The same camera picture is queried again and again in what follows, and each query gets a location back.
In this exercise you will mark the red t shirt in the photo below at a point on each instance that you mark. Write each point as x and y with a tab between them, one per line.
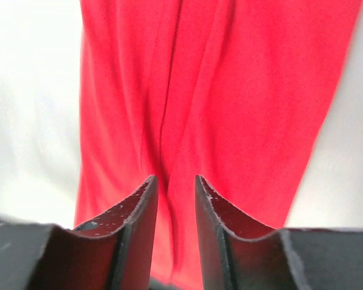
236	91

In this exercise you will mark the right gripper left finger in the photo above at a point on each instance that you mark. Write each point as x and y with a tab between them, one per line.
111	251

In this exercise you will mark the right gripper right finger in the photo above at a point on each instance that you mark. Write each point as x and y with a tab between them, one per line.
238	252

